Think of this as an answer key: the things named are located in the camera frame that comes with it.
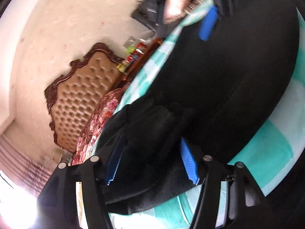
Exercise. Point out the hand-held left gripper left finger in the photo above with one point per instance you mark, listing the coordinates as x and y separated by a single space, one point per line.
114 162

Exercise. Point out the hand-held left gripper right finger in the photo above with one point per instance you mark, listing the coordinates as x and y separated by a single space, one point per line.
189 162

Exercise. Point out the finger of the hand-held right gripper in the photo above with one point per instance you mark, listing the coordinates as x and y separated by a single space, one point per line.
208 25

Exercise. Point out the black pants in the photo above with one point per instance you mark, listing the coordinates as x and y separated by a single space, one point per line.
226 76

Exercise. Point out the red floral quilt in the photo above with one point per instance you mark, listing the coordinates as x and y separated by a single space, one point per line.
104 109

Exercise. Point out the dark wooden nightstand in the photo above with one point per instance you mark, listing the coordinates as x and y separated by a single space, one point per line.
140 57

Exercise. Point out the tufted carved wooden headboard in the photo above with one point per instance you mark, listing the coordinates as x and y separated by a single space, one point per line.
78 95

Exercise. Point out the green crumpled bag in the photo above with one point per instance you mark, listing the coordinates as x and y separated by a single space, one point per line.
130 50

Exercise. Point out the green white checked sheet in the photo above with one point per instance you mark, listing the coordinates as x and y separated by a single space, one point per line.
274 143

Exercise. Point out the pink curtain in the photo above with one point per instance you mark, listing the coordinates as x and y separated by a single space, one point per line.
23 152

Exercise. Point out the yellow lidded jar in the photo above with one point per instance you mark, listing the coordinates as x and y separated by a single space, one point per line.
122 67

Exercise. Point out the grey wall socket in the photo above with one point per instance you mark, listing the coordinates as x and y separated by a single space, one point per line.
130 40

